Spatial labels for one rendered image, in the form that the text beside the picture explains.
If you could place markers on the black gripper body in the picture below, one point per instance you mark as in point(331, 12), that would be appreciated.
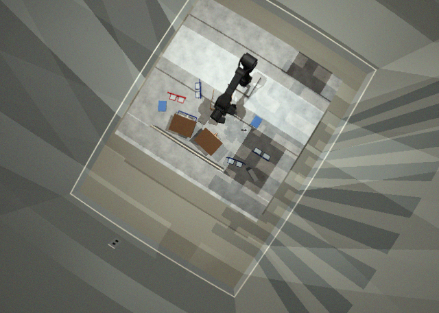
point(221, 120)

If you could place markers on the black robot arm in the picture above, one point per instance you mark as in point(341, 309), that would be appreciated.
point(222, 104)

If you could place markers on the blue flat panel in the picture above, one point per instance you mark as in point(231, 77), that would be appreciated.
point(162, 106)
point(256, 121)

